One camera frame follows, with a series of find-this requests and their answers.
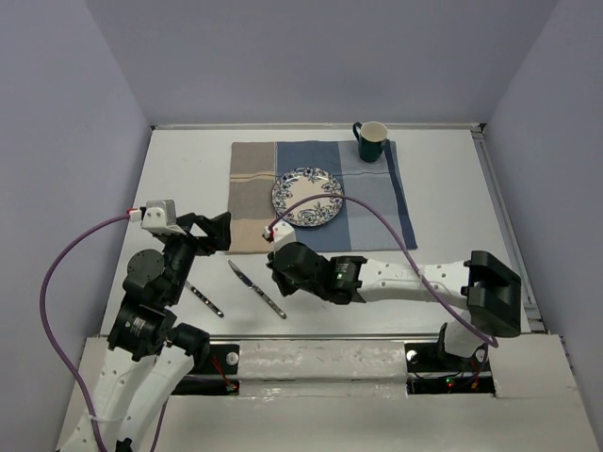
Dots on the blue beige checked cloth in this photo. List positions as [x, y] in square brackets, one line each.
[375, 196]

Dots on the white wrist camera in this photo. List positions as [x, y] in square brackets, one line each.
[157, 217]
[279, 235]

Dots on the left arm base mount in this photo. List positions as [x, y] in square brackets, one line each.
[216, 376]

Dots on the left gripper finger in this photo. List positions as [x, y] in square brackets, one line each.
[193, 224]
[220, 231]

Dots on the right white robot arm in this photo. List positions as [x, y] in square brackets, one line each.
[482, 295]

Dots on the blue floral ceramic plate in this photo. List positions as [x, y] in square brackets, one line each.
[304, 197]

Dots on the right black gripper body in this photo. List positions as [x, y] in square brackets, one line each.
[315, 288]

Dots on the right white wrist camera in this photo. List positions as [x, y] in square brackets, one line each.
[279, 235]

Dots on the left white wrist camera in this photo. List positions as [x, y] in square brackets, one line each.
[157, 217]

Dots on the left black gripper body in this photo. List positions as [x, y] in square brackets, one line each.
[182, 250]

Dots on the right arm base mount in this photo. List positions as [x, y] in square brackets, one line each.
[430, 372]

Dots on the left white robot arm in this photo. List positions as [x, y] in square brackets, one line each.
[148, 352]

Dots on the steel table knife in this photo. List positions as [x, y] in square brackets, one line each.
[257, 290]

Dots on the steel fork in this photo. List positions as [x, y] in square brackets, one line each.
[205, 300]

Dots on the dark green mug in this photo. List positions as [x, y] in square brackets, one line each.
[372, 138]

